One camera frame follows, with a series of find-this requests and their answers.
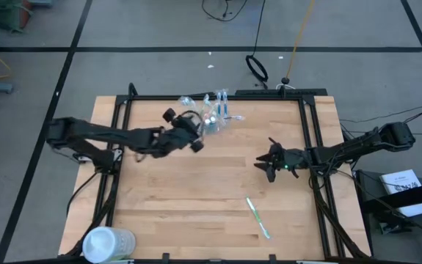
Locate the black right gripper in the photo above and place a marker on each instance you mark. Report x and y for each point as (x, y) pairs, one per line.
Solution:
(287, 159)

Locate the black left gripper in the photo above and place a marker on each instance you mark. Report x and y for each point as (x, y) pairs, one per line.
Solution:
(175, 137)

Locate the blue toothbrush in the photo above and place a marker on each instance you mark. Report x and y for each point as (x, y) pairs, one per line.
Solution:
(218, 106)
(225, 106)

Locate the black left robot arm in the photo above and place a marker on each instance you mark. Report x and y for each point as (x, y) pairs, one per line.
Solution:
(97, 132)

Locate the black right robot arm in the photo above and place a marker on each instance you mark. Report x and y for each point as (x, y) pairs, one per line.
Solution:
(361, 143)

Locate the clear plastic bag with toothbrushes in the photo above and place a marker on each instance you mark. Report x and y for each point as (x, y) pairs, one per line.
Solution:
(188, 99)

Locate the green toothbrush in clear wrap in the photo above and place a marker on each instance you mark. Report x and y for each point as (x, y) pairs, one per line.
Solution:
(257, 216)

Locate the black side cart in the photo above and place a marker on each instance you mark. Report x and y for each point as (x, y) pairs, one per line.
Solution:
(372, 198)

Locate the white plastic cup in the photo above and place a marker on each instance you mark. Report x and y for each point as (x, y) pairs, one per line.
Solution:
(104, 243)

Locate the green bag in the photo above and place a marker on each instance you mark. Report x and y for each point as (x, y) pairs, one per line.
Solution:
(7, 14)

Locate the black table frame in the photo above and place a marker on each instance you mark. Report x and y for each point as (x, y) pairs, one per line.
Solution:
(152, 97)

